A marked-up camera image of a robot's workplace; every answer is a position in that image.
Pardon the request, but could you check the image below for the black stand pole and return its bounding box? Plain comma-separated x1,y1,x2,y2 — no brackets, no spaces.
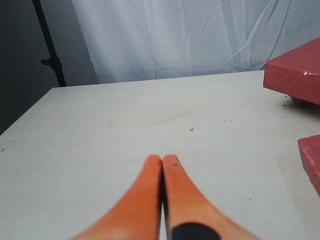
32,0,67,87

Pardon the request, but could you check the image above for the white backdrop cloth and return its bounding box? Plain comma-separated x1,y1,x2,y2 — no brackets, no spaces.
72,0,320,83

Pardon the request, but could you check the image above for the red brick with white speckles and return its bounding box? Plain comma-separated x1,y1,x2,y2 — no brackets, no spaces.
297,134,320,195

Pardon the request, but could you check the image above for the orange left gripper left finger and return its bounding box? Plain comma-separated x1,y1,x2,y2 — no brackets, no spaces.
73,154,162,240

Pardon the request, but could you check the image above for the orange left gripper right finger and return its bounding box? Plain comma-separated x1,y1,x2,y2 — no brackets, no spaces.
162,154,260,240

